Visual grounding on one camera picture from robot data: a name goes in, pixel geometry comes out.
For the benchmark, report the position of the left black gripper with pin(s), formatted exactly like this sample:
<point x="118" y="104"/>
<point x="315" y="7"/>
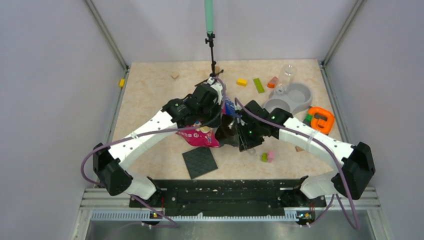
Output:
<point x="217" y="108"/>

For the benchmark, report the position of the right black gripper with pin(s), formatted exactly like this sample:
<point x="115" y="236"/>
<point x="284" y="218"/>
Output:
<point x="246" y="143"/>

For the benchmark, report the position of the colourful pet food bag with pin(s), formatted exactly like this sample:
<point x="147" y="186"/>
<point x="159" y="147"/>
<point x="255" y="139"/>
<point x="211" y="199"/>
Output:
<point x="225" y="134"/>

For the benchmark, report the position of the clear plastic scoop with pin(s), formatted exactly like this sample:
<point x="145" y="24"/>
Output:
<point x="251" y="151"/>

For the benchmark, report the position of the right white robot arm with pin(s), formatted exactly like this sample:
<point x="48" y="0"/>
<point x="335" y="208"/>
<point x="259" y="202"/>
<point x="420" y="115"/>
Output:
<point x="352" y="165"/>

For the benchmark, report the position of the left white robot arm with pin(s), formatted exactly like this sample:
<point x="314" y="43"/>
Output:
<point x="111" y="161"/>

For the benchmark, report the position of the grey double pet bowl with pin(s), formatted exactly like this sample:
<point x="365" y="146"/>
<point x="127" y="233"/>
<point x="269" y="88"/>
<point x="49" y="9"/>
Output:
<point x="294" y="99"/>

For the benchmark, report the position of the green and pink brick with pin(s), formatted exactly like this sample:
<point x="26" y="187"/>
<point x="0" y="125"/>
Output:
<point x="268" y="157"/>

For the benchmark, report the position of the long green toy brick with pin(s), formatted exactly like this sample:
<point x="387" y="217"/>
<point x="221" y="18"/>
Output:
<point x="258" y="85"/>

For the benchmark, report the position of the orange red toy brick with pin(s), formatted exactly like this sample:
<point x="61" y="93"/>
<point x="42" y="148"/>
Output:
<point x="273" y="82"/>

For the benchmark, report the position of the yellow toy brick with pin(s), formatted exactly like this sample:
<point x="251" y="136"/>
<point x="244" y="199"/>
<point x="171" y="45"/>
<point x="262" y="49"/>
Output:
<point x="242" y="82"/>

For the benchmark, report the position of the small wooden block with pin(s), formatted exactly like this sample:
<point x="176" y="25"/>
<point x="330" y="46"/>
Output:
<point x="299" y="149"/>

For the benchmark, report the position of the black square mat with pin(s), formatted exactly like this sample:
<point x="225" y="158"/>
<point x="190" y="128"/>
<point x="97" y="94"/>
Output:
<point x="199" y="161"/>

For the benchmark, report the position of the clear water bottle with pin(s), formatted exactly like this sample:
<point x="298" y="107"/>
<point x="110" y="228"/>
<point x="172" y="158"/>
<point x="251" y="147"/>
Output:
<point x="285" y="78"/>

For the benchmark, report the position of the black tripod with green pole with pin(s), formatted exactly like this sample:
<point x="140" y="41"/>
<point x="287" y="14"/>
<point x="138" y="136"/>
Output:
<point x="210" y="36"/>

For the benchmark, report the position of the yellow block on frame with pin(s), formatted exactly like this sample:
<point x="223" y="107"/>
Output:
<point x="122" y="83"/>

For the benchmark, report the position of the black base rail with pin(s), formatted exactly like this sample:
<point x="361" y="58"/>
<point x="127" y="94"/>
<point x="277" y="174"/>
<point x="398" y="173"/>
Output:
<point x="231" y="197"/>

